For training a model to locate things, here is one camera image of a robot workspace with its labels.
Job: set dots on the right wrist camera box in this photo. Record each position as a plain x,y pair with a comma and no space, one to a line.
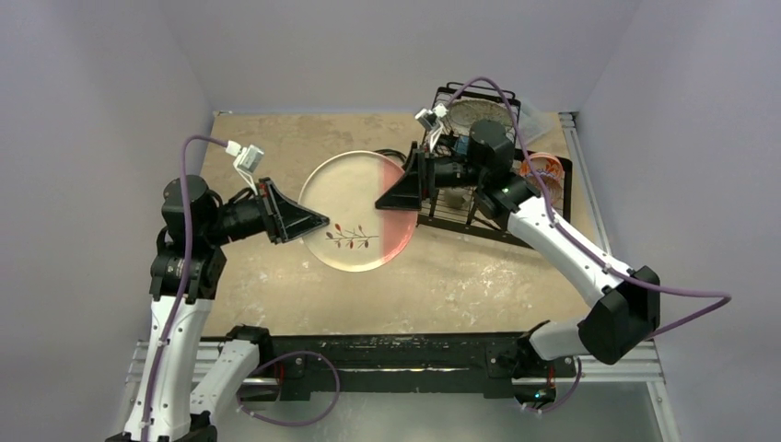
432,121

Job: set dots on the blue polka dot mug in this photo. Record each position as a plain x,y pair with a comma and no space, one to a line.
462,145

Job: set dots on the grey speckled plate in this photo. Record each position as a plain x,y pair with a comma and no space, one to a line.
463,113

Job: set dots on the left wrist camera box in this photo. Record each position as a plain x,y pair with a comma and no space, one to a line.
246,159

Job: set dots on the red geometric pattern bowl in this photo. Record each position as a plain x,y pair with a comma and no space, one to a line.
552,185

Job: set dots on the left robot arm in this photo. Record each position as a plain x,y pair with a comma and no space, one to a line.
170,405

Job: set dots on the small grey mug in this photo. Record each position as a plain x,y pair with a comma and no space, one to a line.
457,198

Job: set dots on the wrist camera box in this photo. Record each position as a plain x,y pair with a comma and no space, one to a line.
246,159
432,121

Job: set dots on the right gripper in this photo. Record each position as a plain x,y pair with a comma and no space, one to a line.
423,173

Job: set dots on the pink and cream plate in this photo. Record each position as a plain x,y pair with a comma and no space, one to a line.
358,237

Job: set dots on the red floral bowl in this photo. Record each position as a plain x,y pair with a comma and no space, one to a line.
545,164

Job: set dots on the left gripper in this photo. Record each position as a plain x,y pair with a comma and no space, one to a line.
280,216

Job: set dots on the black wire dish rack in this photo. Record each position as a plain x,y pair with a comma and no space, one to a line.
540,131

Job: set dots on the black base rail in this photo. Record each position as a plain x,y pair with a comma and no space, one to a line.
496,365

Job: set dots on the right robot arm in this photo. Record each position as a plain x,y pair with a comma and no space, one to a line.
624,303

